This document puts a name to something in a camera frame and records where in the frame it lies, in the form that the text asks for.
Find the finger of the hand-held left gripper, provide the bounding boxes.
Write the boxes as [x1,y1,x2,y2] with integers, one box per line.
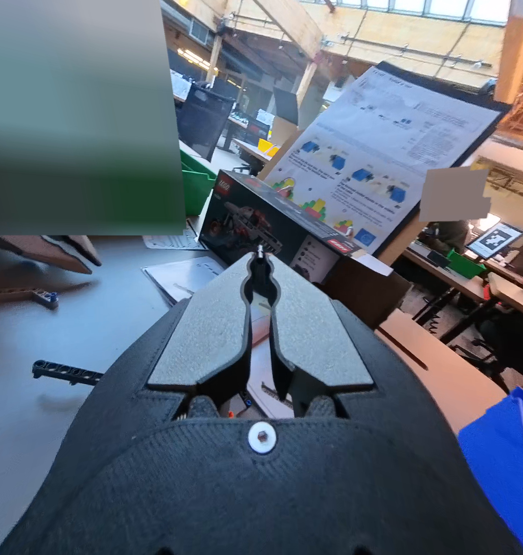
[0,236,93,275]
[44,235,102,266]

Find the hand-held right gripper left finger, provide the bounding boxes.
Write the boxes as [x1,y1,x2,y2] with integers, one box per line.
[146,253,254,410]

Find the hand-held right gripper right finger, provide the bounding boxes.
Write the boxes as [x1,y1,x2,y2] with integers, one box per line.
[265,254,375,418]

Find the black lego pin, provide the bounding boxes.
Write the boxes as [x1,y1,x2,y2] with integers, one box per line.
[250,244,271,304]

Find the grey lego assembly blue pins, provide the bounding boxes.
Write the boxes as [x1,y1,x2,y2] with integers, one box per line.
[0,287,59,310]

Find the lego sticker sheet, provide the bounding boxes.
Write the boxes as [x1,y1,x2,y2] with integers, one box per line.
[142,227,208,251]

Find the black lego beam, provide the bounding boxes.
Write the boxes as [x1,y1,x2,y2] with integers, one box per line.
[32,360,105,386]

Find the black lego set box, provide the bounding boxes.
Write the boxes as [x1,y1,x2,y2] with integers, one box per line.
[198,169,367,288]

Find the white paper slip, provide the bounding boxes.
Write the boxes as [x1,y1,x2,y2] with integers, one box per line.
[352,254,394,276]

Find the green plastic bin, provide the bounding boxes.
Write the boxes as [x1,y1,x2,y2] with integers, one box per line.
[180,149,218,217]

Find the small green bin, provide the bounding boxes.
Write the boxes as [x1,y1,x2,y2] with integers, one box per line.
[446,249,487,279]

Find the black mesh chair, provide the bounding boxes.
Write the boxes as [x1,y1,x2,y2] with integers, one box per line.
[177,82,236,162]

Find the long work table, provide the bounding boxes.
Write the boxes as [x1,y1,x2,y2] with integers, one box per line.
[402,243,523,322]

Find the monitor showing square tag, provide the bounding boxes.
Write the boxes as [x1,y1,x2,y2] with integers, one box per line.
[466,222,523,261]

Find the printed instruction sheet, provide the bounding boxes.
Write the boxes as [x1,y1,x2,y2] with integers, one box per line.
[266,67,502,256]

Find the blue plastic bin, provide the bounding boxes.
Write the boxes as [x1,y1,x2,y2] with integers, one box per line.
[458,386,523,555]

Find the black display board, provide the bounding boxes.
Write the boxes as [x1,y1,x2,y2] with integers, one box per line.
[365,61,514,266]

